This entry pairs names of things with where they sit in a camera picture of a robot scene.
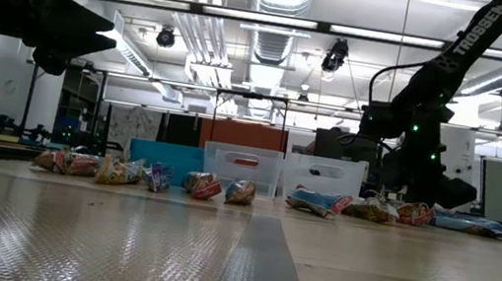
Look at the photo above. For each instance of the clear plastic bin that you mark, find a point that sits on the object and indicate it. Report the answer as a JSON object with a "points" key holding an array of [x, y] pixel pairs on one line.
{"points": [[241, 171], [322, 183]]}

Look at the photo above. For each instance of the blue green granola bar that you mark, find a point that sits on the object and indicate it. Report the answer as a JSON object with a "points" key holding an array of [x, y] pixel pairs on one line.
{"points": [[468, 224]]}

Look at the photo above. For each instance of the dark storage rack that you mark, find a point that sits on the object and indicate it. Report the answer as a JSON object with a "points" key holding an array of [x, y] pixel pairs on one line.
{"points": [[82, 105]]}

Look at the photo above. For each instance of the blue brown granola bar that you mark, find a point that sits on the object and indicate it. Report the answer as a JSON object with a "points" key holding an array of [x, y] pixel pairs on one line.
{"points": [[240, 192]]}

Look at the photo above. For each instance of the blue white granola bar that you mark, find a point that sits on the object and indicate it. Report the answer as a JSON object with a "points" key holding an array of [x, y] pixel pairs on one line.
{"points": [[159, 178]]}

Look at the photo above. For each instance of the orange panel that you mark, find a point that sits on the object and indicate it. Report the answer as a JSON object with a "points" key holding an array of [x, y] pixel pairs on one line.
{"points": [[244, 134]]}

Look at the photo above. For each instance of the green yellow granola bar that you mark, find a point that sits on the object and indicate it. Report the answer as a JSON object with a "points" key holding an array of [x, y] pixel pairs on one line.
{"points": [[372, 209]]}

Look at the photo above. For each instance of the red green granola bar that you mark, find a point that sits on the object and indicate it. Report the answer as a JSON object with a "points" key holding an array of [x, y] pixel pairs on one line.
{"points": [[80, 164]]}

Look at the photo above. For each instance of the black metal frame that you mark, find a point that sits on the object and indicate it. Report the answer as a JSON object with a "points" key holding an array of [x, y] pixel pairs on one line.
{"points": [[252, 96]]}

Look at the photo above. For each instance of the blue plastic bin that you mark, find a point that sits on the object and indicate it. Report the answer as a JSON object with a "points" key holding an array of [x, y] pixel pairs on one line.
{"points": [[164, 155]]}

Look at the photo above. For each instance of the black monitor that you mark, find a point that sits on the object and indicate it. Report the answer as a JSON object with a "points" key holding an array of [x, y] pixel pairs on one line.
{"points": [[345, 147]]}

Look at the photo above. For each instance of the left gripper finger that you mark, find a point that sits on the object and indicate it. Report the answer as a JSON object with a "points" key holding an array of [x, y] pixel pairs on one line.
{"points": [[73, 46], [75, 17]]}

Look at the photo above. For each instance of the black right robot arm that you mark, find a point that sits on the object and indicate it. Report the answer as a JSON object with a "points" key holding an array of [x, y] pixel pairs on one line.
{"points": [[469, 48]]}

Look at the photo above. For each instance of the colourful snack bars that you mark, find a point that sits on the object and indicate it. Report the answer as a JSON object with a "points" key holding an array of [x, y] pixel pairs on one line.
{"points": [[203, 186]]}

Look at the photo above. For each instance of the black beam with light strips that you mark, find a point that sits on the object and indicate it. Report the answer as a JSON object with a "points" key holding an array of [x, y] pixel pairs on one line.
{"points": [[323, 27]]}

